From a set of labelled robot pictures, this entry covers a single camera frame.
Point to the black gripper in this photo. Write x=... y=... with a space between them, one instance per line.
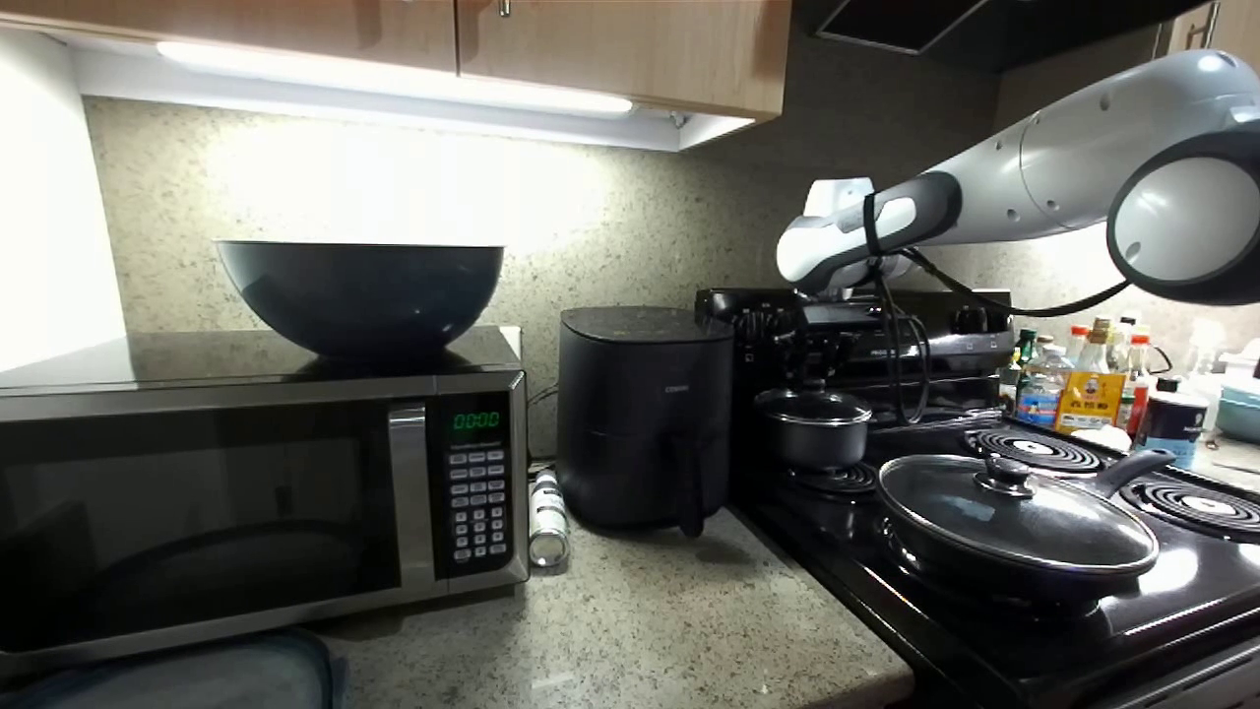
x=851 y=341

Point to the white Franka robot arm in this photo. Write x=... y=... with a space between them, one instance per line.
x=1050 y=169

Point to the black air fryer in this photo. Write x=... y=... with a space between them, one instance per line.
x=643 y=417

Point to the black pan with lid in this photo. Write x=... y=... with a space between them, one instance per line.
x=1010 y=524

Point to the small black saucepan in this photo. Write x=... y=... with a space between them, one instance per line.
x=811 y=451

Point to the green capped dark bottle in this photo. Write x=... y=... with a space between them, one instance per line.
x=1025 y=358

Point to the clear plastic bottle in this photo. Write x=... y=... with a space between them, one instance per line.
x=1043 y=395

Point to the black electric stove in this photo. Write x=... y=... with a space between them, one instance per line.
x=838 y=576

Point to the electric coil burner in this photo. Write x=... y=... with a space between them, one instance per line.
x=1201 y=504
x=1038 y=445

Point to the yellow label bottle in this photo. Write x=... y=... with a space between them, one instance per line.
x=1086 y=400

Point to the red sauce bottle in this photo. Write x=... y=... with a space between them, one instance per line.
x=1138 y=400

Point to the large black frying pan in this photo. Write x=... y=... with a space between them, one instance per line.
x=1132 y=472

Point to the small salt shaker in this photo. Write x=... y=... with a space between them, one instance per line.
x=548 y=516

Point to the dark jar blue label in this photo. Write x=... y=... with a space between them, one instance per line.
x=1170 y=417

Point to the black range hood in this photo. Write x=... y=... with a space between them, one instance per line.
x=892 y=20

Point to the teal bowl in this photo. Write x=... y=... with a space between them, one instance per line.
x=1241 y=415

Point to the dark round bowl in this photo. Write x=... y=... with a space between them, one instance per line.
x=361 y=300

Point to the stainless steel microwave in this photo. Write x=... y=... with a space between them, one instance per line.
x=198 y=513

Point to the grey round plate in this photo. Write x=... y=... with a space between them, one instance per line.
x=158 y=675

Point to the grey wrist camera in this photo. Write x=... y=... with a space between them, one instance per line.
x=845 y=311

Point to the wooden wall cabinet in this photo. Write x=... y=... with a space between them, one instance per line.
x=590 y=46
x=1241 y=20

